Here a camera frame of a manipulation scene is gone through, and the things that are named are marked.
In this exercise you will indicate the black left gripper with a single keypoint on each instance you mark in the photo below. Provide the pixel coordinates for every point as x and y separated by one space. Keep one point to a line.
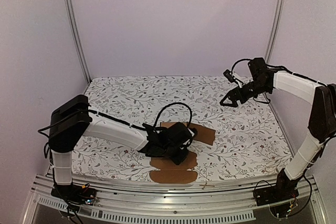
178 160

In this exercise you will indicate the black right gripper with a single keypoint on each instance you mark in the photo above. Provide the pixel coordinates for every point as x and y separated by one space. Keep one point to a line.
238 93

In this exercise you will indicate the brown cardboard box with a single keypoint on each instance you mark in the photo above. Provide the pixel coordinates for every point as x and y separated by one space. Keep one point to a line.
179 167

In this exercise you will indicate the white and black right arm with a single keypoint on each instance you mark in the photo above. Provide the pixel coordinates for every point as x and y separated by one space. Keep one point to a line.
320 127

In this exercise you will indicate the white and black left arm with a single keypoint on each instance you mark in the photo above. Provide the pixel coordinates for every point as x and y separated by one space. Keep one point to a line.
76 118

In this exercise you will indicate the floral patterned table mat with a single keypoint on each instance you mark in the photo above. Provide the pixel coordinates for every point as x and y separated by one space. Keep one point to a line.
248 141

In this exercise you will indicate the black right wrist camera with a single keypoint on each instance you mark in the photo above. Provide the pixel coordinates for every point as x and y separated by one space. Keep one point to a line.
233 77

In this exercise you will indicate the aluminium front rail base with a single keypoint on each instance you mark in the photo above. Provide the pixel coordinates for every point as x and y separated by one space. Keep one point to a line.
121 201

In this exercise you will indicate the right aluminium frame post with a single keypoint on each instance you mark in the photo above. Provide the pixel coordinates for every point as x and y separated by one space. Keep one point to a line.
274 30

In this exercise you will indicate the aluminium frame post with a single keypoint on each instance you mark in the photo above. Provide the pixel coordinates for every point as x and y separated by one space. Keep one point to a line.
274 30
77 41

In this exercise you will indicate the left aluminium frame post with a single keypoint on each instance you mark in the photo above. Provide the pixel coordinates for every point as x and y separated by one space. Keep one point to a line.
77 41

